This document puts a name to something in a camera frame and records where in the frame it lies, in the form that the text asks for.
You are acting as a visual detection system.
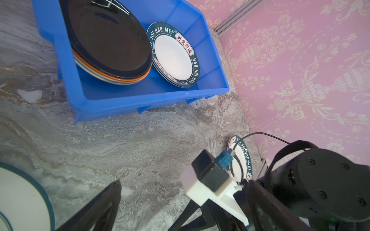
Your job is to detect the large green-rim white plate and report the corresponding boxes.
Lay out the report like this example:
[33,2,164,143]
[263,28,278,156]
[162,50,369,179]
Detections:
[227,135,253,183]

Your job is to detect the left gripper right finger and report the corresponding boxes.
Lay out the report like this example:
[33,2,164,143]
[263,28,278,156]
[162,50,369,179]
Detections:
[241,180,313,231]

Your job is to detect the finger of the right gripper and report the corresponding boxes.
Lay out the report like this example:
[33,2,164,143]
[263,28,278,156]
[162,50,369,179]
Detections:
[168,200,208,231]
[202,200,246,231]

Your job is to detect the small green-rim plate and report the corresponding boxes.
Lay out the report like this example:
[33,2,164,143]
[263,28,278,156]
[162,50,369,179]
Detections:
[146,22,200,88]

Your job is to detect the orange plate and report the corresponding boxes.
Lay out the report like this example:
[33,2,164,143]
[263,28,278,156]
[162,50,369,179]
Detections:
[72,49,152,85]

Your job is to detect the white plate black flower outline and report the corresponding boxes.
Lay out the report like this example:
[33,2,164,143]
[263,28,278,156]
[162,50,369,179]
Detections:
[1,162,56,231]

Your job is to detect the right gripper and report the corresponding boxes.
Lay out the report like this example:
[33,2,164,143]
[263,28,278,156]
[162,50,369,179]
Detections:
[257,140,370,231]

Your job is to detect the cream plate small motifs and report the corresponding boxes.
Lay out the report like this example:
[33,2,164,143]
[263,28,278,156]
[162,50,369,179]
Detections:
[74,55,149,86]

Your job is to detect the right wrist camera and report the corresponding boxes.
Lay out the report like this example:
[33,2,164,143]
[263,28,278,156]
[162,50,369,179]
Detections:
[181,149,249,226]

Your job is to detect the blue plastic bin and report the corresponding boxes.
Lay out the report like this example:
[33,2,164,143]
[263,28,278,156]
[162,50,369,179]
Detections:
[32,1,229,122]

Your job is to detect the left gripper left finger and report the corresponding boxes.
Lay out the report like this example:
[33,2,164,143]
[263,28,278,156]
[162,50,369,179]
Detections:
[58,180,122,231]

